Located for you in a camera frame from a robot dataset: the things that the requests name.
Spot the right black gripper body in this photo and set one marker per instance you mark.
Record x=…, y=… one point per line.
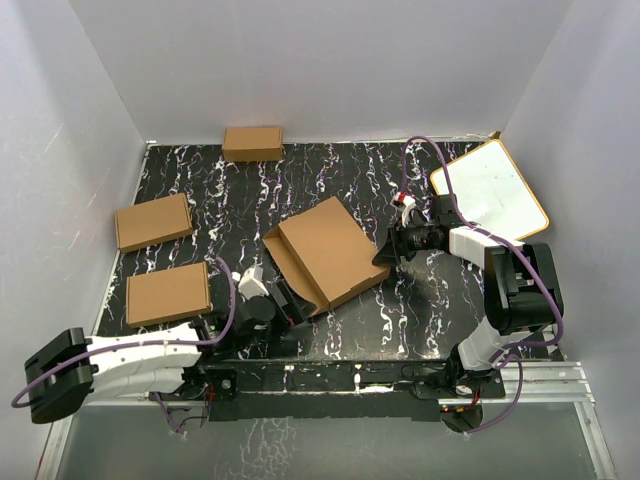
x=414, y=239

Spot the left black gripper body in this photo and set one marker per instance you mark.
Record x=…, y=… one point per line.
x=276, y=326

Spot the large cardboard box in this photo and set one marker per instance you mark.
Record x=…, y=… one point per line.
x=324, y=255

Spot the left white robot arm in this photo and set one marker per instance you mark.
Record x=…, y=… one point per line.
x=74, y=369

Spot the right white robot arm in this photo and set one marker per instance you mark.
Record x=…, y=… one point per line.
x=520, y=285

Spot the folded cardboard box front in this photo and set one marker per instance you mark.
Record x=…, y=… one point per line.
x=167, y=295

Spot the folded cardboard box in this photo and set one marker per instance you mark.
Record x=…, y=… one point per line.
x=153, y=222
x=252, y=144
x=167, y=295

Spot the folded cardboard box left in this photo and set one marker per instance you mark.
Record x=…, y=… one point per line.
x=153, y=222

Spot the folded cardboard box back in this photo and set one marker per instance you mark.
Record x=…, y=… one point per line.
x=252, y=144

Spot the white board yellow rim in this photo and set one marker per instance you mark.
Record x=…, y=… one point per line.
x=492, y=192

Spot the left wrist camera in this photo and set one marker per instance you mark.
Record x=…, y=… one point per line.
x=251, y=285

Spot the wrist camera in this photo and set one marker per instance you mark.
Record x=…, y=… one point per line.
x=408, y=213
x=251, y=285

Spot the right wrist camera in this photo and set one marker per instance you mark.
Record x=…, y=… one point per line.
x=408, y=213

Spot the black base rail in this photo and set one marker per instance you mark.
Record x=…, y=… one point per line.
x=426, y=391

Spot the aluminium frame rail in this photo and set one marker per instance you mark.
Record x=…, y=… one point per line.
x=544, y=428

